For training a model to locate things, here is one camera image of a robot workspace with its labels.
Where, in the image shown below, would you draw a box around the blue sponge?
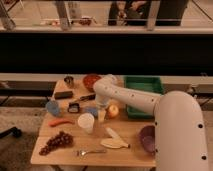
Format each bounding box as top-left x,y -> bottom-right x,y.
85,107 -> 98,118

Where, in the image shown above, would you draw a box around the white plastic cup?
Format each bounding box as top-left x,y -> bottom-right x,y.
77,113 -> 95,134

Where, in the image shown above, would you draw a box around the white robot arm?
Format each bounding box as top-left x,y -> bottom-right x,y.
93,74 -> 209,171

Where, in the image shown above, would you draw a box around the yellow red apple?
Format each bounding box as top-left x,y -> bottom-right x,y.
107,105 -> 119,118

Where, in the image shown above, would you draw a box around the small black square container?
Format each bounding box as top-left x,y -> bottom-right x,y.
68,103 -> 80,113

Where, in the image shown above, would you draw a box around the peeled banana toy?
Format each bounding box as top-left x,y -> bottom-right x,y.
100,127 -> 130,149

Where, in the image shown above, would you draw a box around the red bowl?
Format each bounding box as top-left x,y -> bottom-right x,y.
83,74 -> 100,92

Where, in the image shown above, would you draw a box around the small metal cup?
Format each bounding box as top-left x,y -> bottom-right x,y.
64,76 -> 74,88

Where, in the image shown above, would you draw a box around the metal fork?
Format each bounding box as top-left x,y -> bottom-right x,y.
76,149 -> 107,156

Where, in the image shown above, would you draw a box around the purple grape bunch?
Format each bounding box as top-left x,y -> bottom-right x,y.
39,131 -> 73,156

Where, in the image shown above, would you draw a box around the black rectangular block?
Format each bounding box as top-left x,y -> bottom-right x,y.
54,91 -> 73,99

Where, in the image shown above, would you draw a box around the blue plastic cup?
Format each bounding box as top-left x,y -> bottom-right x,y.
45,101 -> 60,117

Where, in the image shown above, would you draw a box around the purple bowl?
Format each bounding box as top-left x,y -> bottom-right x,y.
139,125 -> 155,154

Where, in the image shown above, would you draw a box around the green plastic tray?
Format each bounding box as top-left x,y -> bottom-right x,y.
124,75 -> 164,119

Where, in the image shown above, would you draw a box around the black object on floor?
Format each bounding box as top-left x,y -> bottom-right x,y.
0,127 -> 22,139

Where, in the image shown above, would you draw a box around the seated person in background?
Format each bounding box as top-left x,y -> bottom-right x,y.
108,0 -> 189,26

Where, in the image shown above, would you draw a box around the black handled knife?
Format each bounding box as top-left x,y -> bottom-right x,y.
70,94 -> 96,103

